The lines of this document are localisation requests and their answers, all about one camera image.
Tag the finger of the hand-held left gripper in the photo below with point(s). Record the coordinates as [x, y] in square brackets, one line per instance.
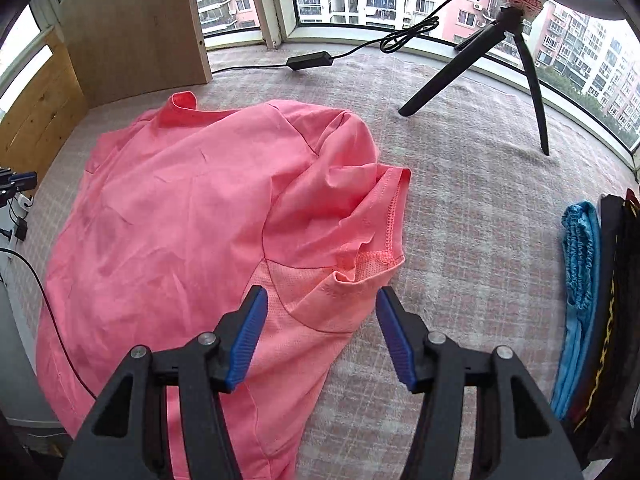
[20, 180]

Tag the pink t-shirt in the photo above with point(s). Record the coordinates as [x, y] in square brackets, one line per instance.
[175, 210]

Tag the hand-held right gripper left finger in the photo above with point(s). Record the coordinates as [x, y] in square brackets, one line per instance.
[245, 340]

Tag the white window frame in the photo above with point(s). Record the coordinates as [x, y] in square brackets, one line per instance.
[270, 10]

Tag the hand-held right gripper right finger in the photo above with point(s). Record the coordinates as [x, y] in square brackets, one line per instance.
[395, 340]

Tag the pine wood panel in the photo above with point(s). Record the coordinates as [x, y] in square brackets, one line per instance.
[40, 105]

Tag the pink plaid mat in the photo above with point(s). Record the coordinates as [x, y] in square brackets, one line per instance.
[475, 235]

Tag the white charger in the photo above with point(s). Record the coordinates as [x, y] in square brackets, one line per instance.
[22, 202]

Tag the black power adapter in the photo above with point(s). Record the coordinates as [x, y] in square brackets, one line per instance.
[21, 230]

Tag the light wooden board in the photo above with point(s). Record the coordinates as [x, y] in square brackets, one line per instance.
[140, 25]

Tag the black folded garment yellow trim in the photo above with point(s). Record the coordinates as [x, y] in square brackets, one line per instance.
[612, 260]

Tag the black mini tripod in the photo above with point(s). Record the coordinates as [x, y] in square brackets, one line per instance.
[530, 60]

